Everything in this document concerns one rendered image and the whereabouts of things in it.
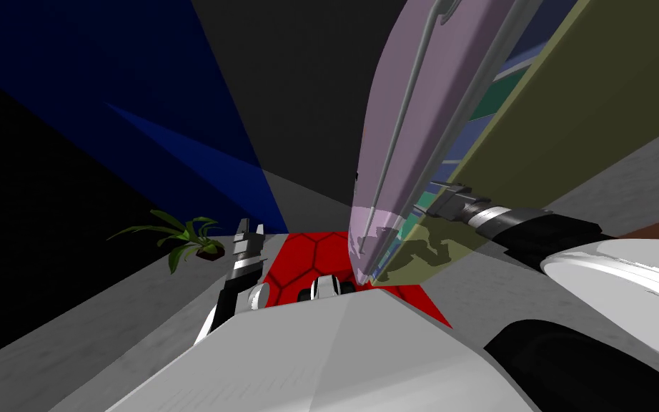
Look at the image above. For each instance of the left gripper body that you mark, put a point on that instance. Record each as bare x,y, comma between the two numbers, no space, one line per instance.
248,246

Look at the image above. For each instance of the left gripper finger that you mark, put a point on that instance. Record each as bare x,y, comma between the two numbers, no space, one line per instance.
260,230
243,226

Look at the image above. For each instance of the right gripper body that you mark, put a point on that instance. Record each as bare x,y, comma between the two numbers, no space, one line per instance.
451,203

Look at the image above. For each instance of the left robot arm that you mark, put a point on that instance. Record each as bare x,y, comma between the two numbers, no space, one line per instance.
232,289

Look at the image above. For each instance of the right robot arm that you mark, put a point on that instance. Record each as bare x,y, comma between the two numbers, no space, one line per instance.
604,274

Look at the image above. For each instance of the red hexagon rug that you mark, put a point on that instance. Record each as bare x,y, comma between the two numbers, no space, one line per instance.
306,257

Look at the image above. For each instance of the green potted plant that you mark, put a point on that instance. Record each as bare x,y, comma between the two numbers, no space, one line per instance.
187,240

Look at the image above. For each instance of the pink fridge door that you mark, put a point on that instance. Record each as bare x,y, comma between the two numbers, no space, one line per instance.
409,143

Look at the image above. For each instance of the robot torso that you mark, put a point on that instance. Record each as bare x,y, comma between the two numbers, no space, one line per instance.
329,355

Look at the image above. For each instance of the olive fridge cabinet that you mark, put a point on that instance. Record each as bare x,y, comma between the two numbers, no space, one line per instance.
592,114

